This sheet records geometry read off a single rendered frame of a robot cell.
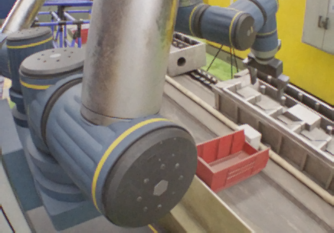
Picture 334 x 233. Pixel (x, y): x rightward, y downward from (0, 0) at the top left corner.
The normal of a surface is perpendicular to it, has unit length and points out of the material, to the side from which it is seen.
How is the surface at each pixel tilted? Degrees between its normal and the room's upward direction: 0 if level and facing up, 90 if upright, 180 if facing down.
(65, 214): 90
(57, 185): 23
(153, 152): 84
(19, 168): 90
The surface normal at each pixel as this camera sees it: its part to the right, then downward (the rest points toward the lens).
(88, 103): -0.57, 0.18
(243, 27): 0.62, 0.33
